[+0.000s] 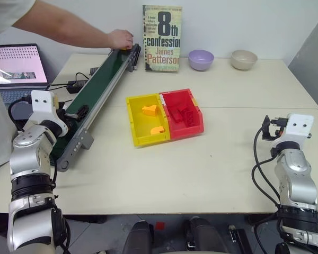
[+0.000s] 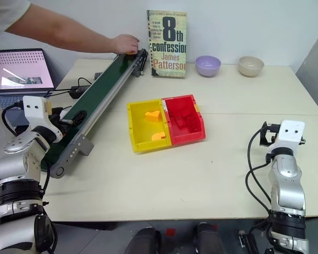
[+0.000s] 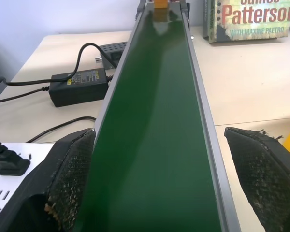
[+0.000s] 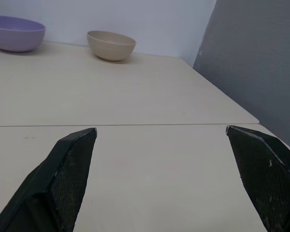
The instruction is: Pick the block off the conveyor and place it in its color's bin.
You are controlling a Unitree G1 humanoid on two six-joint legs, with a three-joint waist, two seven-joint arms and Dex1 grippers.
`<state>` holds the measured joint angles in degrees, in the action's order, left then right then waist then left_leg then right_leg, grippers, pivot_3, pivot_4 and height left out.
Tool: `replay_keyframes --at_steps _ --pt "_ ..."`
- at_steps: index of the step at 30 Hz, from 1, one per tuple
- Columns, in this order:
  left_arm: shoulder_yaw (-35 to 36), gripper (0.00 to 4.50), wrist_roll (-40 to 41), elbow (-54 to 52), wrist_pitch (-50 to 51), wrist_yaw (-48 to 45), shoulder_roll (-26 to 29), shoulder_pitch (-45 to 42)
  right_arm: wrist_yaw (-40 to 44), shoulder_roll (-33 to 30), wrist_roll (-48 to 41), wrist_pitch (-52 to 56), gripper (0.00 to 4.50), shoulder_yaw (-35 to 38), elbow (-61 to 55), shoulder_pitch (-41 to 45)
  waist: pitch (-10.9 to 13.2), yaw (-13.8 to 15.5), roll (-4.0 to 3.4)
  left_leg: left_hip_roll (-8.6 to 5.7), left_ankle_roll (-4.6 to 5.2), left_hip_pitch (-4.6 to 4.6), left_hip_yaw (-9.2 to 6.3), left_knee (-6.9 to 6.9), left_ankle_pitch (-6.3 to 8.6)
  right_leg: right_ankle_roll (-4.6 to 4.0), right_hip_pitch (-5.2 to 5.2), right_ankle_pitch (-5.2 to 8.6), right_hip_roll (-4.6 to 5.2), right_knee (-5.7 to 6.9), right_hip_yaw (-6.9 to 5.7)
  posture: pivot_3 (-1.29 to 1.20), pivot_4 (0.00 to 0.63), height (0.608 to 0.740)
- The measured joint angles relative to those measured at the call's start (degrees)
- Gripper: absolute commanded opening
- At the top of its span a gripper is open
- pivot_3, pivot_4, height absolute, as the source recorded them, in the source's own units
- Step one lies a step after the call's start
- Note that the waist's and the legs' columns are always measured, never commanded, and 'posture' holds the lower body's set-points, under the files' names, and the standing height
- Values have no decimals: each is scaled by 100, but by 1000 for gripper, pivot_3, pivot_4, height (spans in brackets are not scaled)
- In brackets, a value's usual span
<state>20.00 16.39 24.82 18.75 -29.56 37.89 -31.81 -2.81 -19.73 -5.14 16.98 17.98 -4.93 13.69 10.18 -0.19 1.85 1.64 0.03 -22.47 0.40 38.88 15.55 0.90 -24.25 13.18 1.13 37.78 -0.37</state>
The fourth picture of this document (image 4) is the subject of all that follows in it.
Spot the purple plastic bowl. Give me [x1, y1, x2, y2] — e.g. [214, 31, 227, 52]
[0, 15, 46, 53]

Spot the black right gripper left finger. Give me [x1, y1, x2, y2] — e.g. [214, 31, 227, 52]
[0, 128, 98, 232]

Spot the beige plastic bowl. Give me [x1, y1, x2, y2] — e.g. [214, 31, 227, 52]
[87, 30, 137, 62]

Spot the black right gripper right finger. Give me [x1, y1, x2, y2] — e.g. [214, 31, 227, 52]
[225, 125, 290, 232]

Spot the grey partition panel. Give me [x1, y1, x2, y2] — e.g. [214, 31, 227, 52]
[192, 0, 290, 155]

